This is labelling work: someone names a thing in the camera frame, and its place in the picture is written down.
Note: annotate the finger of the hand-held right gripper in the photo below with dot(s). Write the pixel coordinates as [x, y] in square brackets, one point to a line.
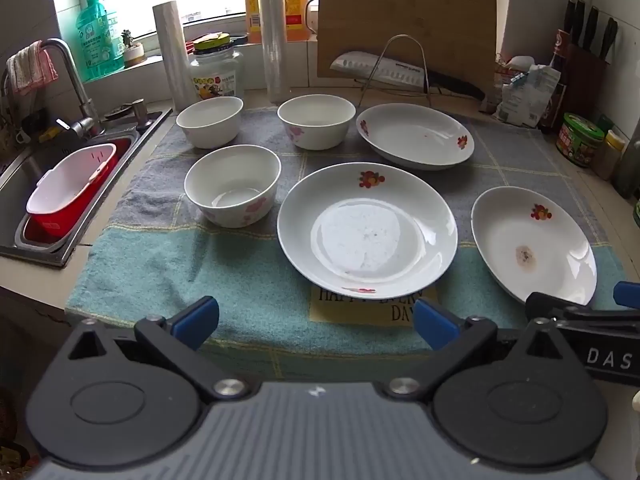
[629, 294]
[550, 305]

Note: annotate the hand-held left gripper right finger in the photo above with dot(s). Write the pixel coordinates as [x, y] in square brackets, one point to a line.
[435, 322]

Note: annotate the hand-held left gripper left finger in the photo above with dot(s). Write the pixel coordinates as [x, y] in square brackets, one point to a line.
[195, 319]

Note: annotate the white plate with red print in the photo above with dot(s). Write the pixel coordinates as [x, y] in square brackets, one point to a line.
[367, 230]
[415, 135]
[530, 240]

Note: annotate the white bowl with pink flowers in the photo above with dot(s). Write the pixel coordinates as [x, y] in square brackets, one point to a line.
[317, 120]
[232, 185]

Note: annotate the plain white bowl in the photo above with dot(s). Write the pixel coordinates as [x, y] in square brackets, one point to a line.
[210, 120]

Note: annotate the grey and teal checked towel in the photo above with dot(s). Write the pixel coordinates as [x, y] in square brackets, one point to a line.
[200, 270]

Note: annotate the yellow-lidded spice jar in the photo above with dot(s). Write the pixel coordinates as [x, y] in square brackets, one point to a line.
[611, 157]

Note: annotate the green-lidded sauce jar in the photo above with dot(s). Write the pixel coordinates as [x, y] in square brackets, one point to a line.
[580, 140]

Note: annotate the red plastic basin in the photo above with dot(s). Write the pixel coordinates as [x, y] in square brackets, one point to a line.
[55, 225]

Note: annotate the small green-capped bottle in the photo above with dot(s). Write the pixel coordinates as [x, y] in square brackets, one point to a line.
[605, 124]

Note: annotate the white plastic colander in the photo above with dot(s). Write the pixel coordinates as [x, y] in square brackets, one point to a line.
[65, 180]

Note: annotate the white printed plastic bag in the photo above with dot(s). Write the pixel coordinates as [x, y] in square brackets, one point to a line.
[530, 100]

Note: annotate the dark red knife block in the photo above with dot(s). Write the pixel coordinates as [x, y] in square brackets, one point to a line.
[587, 85]

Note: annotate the metal sink fitting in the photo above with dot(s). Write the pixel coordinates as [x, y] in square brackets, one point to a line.
[140, 112]

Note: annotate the stainless steel sink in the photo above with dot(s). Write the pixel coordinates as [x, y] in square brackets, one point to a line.
[20, 170]

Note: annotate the red and white bag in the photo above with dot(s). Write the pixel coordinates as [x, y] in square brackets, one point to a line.
[507, 77]

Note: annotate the dark soy sauce bottle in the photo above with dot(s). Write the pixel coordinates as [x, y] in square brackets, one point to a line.
[560, 60]

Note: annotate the glass jar with cartoon label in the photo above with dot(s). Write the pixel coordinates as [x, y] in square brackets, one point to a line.
[215, 72]

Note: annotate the short cling film roll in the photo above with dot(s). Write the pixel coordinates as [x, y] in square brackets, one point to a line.
[172, 50]

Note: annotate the small potted plant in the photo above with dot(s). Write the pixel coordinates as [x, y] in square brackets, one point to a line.
[132, 52]

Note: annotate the metal faucet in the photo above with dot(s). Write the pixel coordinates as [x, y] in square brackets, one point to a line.
[70, 67]

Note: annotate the tall cling film roll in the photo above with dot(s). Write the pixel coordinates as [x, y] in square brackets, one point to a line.
[272, 35]

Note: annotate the green dish soap bottle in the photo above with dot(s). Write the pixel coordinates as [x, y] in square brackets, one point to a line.
[97, 40]

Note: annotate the pink checked cloth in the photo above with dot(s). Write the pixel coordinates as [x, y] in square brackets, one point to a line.
[30, 67]

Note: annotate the bamboo cutting board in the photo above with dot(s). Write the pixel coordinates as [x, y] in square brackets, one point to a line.
[400, 10]

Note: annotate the large orange oil bottle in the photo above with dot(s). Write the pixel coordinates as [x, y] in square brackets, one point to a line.
[297, 10]

